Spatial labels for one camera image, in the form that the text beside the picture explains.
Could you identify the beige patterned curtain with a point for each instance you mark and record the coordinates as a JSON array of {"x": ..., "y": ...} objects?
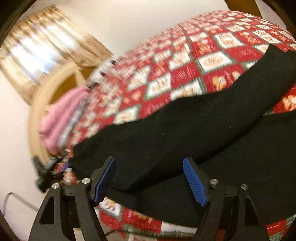
[{"x": 40, "y": 42}]

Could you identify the brown wooden door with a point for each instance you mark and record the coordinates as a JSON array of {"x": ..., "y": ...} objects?
[{"x": 246, "y": 6}]

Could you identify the red patchwork bed quilt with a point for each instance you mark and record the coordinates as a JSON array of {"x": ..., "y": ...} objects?
[{"x": 203, "y": 55}]

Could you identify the black pants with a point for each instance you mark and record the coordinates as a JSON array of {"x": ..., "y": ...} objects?
[{"x": 228, "y": 134}]

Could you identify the pink folded blanket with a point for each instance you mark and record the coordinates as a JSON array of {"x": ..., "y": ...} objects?
[{"x": 55, "y": 120}]

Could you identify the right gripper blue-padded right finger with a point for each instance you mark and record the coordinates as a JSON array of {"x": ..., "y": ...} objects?
[{"x": 198, "y": 181}]

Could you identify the white patterned pillow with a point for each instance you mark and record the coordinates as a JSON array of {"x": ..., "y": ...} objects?
[{"x": 100, "y": 72}]

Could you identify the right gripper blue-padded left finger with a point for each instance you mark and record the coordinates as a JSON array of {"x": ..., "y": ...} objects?
[{"x": 101, "y": 179}]

